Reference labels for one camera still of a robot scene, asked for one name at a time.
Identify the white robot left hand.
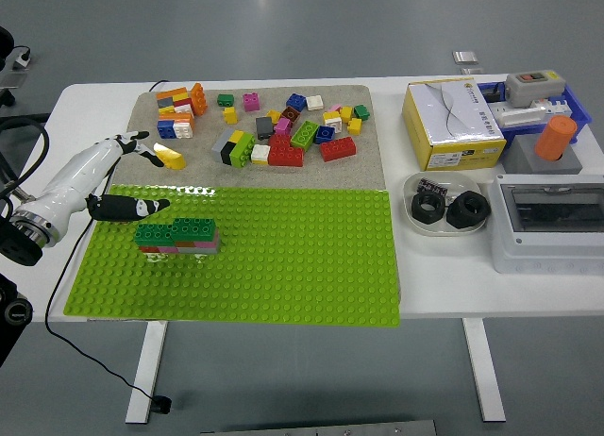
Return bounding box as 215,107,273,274
35,131,170,234

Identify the multicolour brick block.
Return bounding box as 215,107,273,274
156,86,195,141

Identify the dark green long brick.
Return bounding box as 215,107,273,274
133,223,176,246
172,217,219,243

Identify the orange long brick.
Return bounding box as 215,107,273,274
189,82,209,118

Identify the lime green studded baseplate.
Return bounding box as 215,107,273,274
62,183,403,328

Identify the yellow curved brick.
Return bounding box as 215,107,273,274
153,143,187,171

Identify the light grey brick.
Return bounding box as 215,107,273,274
210,127,236,164

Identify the lime green long brick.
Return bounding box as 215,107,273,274
290,121,318,152
229,132,256,169

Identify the red stepped brick block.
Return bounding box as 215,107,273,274
267,134,306,169

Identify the red long brick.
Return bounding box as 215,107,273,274
319,136,358,162

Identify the black office chair base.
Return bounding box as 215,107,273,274
0,89,51,126

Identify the grey flat panel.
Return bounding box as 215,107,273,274
0,70,27,91

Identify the white power adapter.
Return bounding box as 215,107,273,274
11,47,33,71

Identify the grey-brown table mat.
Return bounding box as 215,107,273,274
84,85,389,324

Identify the black round object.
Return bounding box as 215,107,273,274
0,25,15,72

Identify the white table leg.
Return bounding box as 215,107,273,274
461,317,507,423
125,321,169,426

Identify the small purple circuit board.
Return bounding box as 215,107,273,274
417,176,448,197

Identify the grey metal plate with screws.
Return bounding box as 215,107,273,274
200,419,438,436

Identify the small black hex nut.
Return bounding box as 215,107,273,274
411,192,447,226

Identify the white and yellow cardboard box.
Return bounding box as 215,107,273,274
402,78,509,172

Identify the white dish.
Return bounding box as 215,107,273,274
403,170,487,238

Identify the large black hex nut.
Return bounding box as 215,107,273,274
445,192,492,230

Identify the grey square block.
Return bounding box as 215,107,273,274
501,134,584,176

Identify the white terminal block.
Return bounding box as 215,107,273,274
488,98,572,130

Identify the orange cylinder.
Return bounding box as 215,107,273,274
534,114,579,163

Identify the blue plastic bin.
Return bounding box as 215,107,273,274
476,80,594,147

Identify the black power cord with plug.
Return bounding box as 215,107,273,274
44,80,172,416

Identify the grey switch box red button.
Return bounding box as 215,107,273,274
505,70,567,109

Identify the grey enclosure with clear lid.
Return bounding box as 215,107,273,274
490,174,604,277

